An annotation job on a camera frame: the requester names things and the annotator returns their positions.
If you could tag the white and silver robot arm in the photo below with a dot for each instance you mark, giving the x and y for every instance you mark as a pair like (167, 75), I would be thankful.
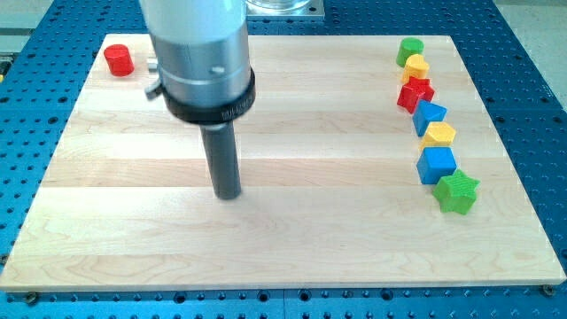
(202, 52)

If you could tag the light wooden board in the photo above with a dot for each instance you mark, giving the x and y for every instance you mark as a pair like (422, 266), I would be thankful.
(330, 192)

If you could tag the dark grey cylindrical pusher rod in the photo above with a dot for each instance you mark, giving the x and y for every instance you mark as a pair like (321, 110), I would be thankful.
(221, 156)

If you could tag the blue triangle block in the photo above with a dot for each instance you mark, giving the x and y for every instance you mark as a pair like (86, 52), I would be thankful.
(425, 113)

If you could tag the blue cube block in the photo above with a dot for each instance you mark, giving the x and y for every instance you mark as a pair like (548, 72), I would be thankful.
(434, 163)

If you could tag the red star block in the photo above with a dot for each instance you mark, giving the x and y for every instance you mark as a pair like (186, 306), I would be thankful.
(413, 91)

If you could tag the yellow pentagon block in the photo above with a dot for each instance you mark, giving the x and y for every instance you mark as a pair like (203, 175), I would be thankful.
(438, 134)

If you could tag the green cylinder block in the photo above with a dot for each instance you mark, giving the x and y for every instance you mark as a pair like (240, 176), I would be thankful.
(408, 47)

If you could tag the green star block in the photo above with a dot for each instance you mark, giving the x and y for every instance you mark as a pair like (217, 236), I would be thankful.
(456, 193)

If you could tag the red cylinder block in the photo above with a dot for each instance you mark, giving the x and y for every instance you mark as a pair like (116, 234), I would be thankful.
(119, 60)

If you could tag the blue perforated metal table plate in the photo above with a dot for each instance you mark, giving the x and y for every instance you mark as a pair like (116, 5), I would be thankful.
(43, 83)

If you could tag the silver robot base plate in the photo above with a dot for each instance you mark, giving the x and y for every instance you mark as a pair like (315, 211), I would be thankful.
(294, 10)

